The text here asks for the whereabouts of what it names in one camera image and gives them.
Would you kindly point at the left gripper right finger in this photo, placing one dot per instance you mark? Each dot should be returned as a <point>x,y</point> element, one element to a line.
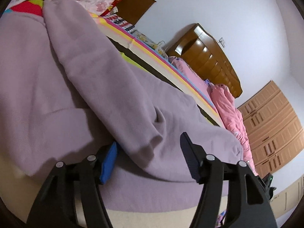
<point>247,205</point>

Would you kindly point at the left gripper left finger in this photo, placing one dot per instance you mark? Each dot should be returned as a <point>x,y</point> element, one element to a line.
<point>55,206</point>

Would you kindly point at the lilac fleece pants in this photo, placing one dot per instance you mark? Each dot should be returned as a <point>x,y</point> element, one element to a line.
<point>150,174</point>

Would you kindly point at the light wooden wardrobe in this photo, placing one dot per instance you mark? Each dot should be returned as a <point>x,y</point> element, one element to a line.
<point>274,130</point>

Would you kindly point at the pink crumpled duvet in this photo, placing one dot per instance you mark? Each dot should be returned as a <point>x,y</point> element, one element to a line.
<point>232,119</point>

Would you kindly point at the pink pillow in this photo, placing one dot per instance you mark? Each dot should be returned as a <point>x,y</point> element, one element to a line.
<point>186,70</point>

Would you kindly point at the glossy brown wooden headboard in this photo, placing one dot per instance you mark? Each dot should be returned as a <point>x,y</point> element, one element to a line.
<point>206,58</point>

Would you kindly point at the floral nightstand cloth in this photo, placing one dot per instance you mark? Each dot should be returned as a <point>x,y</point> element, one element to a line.
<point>157,47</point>

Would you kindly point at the striped multicolour bed sheet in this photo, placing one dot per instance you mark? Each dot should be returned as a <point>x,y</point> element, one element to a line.
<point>152,59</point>

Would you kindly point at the plaid checkered sheet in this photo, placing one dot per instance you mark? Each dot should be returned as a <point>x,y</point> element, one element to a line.
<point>119,21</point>

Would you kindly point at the dark wooden headboard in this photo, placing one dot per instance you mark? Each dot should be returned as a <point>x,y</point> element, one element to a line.
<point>132,10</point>

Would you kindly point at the wall power socket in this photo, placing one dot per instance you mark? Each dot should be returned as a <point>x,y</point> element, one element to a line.
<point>222,42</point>

